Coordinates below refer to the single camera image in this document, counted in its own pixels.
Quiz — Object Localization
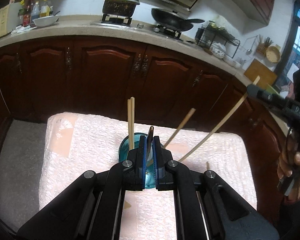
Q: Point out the hanging steel ladle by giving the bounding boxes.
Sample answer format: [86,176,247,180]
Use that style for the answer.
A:
[245,37,255,55]

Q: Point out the floral patterned bowl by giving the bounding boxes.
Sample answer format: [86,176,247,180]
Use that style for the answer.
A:
[211,42,227,58]

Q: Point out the bamboo chopstick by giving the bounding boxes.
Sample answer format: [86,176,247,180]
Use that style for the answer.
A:
[164,108,196,148]
[127,99,133,150]
[178,76,261,162]
[130,97,135,150]

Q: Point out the white embossed tablecloth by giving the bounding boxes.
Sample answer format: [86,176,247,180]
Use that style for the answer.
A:
[39,112,258,240]

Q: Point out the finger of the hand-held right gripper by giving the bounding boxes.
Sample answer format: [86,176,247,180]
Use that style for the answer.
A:
[247,84,290,112]

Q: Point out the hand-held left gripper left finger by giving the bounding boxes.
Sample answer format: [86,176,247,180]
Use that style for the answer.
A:
[16,135,147,240]

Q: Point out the white rag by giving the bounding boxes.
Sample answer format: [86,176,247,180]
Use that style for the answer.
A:
[11,25,38,35]

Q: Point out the yellow oil bottle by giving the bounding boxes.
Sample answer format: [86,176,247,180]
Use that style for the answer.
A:
[39,0,50,18]

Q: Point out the dark pot with steel lid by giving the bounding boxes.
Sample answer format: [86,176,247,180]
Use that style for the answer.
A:
[102,0,140,18]

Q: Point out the teal lid utensil holder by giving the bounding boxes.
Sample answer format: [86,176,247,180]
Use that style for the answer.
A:
[118,131,168,190]

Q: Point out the dark wooden base cabinets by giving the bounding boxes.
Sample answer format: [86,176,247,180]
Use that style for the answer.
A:
[0,35,300,230]

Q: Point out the black wok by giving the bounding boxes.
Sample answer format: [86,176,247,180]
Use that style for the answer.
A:
[151,7,205,32]

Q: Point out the black wire dish rack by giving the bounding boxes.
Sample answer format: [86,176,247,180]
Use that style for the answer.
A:
[195,21,241,59]

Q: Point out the large white bowl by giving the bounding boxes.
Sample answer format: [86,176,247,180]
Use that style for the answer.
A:
[32,15,59,28]

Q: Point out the gas stove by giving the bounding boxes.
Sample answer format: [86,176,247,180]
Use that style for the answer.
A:
[91,14,185,42]

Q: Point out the wooden cutting board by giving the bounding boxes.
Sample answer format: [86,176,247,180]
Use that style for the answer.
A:
[244,59,278,88]

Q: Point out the speckled stone countertop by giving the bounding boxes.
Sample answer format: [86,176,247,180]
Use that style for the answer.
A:
[0,15,285,95]

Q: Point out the gold metal fork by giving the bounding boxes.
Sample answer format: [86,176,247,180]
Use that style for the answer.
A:
[146,126,155,164]

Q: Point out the wall chopstick holder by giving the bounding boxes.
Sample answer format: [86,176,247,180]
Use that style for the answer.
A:
[255,36,274,55]

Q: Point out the cream microwave oven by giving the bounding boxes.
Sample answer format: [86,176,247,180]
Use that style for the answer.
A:
[0,5,10,42]

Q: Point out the yellow strainer basket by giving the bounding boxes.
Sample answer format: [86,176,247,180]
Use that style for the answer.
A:
[266,45,282,63]

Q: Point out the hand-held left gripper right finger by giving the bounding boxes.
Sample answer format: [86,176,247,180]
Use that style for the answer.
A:
[152,136,280,240]

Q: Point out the clear plastic bottle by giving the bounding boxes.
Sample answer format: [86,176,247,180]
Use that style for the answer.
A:
[31,2,40,22]

